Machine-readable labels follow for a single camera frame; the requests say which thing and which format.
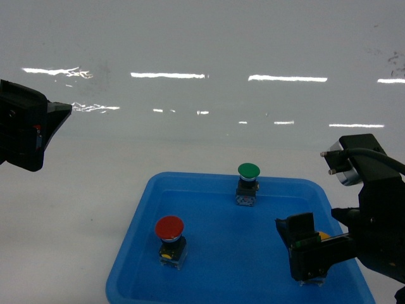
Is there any green mushroom push button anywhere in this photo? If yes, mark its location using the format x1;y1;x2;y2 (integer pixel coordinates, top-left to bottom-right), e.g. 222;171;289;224
235;163;260;206

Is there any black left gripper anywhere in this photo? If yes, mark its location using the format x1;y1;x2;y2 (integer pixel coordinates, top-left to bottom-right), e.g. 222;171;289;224
1;80;72;172

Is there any black right camera cable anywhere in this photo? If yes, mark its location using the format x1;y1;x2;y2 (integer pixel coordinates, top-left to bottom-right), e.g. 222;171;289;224
340;148;405;175

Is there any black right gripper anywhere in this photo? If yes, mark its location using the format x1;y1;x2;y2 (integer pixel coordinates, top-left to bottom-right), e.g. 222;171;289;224
275;164;404;283

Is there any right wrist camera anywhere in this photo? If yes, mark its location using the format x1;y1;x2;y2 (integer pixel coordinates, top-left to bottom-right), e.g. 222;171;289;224
320;134;390;186

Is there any red mushroom push button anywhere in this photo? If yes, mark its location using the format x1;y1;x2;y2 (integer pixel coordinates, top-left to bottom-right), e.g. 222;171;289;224
154;215;187;270

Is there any blue plastic tray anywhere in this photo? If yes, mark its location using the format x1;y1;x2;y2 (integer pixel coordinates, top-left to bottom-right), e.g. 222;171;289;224
106;172;374;303

